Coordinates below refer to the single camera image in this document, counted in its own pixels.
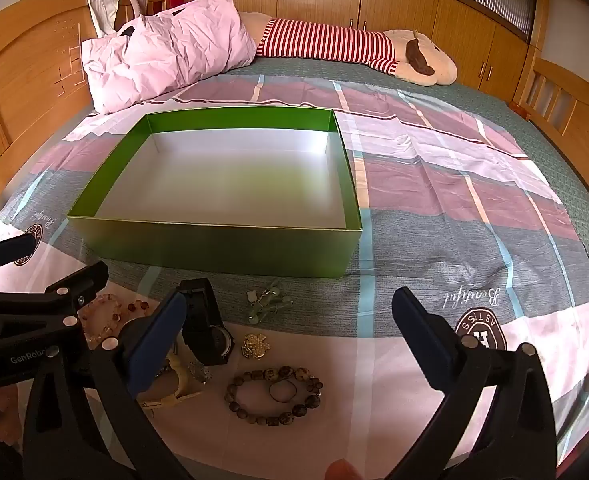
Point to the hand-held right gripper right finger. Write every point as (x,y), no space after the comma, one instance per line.
(417,325)

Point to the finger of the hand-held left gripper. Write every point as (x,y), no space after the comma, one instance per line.
(74,285)
(22,247)

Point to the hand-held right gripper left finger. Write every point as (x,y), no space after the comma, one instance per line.
(157,345)

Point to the green cardboard box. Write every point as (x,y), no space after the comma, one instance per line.
(214,245)

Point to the person's left hand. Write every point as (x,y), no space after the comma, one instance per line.
(7,410)

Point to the person's right hand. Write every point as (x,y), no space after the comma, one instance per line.
(343,471)

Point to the silver brooch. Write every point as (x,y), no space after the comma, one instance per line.
(200,372)

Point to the black wristwatch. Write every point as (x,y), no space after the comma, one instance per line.
(209,330)

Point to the gold brooch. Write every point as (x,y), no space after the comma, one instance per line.
(255,346)

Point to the pale green jade pendants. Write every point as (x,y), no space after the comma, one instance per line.
(269,302)

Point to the plaid bed sheet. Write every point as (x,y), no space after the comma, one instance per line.
(424,185)

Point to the wooden headboard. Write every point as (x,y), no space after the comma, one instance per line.
(19,75)

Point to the green bedspread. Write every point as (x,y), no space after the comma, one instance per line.
(549,125)

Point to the pink pillow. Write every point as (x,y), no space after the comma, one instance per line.
(174,45)

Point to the white cloth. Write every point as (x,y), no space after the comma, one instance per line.
(102,2)

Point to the wooden footboard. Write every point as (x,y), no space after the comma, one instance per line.
(569,105)

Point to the plush toy in striped shirt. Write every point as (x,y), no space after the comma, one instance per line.
(324,40)

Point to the wooden wall cabinets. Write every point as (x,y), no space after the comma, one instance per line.
(399,5)

